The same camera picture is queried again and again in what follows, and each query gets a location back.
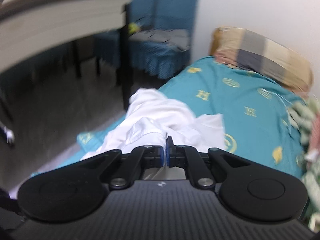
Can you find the teal patterned bed sheet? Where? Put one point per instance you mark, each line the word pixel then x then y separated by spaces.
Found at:
pixel 254 109

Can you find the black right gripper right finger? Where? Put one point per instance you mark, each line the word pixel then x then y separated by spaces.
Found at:
pixel 247 189

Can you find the plaid beige grey pillow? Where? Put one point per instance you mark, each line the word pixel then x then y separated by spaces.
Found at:
pixel 247 50

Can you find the white shirt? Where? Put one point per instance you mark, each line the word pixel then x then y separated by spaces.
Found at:
pixel 152 117

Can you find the green fleece blanket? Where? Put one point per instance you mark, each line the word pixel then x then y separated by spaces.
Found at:
pixel 304 116

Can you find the grey cloth on chair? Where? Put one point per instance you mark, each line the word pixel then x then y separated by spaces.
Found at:
pixel 178 39

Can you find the blue covered chair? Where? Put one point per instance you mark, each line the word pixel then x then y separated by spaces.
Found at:
pixel 164 48
pixel 106 45

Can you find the dark table with white edge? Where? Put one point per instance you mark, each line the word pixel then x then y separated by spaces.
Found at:
pixel 29 27

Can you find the yellow green toy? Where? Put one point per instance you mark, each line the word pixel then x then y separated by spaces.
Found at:
pixel 133 28

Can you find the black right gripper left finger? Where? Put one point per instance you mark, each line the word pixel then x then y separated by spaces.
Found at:
pixel 75 191

